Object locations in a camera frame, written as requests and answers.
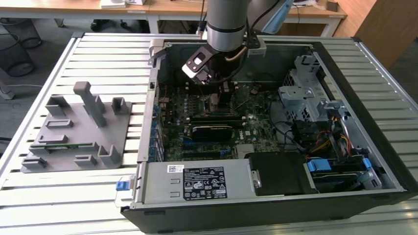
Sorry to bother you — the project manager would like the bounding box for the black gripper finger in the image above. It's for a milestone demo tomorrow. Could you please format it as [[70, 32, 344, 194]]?
[[217, 81, 233, 110]]

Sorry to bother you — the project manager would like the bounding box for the metal socket cover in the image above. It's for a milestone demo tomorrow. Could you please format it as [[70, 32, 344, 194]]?
[[229, 83, 251, 111]]

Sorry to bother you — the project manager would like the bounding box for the black RAM slot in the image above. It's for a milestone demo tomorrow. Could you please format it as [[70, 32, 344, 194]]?
[[184, 86, 237, 91], [184, 81, 237, 87], [188, 117, 245, 122], [189, 121, 245, 127]]

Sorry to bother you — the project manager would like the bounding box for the green motherboard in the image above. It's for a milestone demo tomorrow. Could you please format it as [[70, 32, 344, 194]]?
[[154, 82, 281, 164]]

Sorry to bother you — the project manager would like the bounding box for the black graphics card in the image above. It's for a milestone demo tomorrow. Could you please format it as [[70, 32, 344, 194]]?
[[191, 125, 235, 143]]

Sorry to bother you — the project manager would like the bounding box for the silver metal drive cage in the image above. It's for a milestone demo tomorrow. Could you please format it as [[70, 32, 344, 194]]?
[[276, 54, 332, 123]]

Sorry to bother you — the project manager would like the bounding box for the silver finned heat sink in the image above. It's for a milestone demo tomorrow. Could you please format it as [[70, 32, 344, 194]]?
[[235, 143, 256, 159]]

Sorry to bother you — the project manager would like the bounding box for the black expansion slot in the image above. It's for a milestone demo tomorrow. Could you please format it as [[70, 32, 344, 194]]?
[[180, 151, 220, 159]]

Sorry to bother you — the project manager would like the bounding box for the black office chair base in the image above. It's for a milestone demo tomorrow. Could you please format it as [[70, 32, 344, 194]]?
[[89, 19, 128, 32]]

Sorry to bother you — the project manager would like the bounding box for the grey parts rack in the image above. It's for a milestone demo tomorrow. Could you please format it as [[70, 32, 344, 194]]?
[[20, 81, 133, 174]]

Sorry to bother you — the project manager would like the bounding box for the hard disk in blue carrier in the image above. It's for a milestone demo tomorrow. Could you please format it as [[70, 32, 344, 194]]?
[[305, 158, 372, 176]]

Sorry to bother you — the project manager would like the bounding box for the silver power supply unit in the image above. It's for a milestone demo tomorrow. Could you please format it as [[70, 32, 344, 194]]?
[[129, 159, 259, 209]]

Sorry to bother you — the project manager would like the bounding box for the white box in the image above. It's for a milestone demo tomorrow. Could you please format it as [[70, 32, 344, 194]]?
[[98, 0, 126, 10]]

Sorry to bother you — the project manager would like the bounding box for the black PC case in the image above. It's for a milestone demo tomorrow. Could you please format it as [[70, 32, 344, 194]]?
[[116, 36, 418, 235]]

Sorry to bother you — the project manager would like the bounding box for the green RAM stick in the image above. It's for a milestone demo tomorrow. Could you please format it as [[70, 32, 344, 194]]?
[[44, 143, 96, 149]]

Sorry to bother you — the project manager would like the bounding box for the brown wooden cabinet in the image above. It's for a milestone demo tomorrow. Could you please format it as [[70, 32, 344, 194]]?
[[332, 0, 418, 70]]

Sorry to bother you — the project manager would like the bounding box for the grey metal stand foot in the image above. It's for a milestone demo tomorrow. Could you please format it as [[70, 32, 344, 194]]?
[[0, 80, 16, 100]]

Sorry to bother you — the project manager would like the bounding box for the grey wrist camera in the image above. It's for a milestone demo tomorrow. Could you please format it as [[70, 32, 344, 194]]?
[[247, 40, 267, 57]]

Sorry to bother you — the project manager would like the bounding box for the beige case latch handle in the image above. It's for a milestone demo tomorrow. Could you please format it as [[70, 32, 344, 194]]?
[[148, 39, 166, 67]]

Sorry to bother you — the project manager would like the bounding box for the yellow power wire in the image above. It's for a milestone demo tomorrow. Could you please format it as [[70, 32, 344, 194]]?
[[337, 133, 349, 159]]

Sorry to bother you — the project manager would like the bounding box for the black wire mesh basket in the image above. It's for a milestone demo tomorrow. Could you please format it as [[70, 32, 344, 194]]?
[[0, 17, 44, 49], [0, 33, 36, 78]]

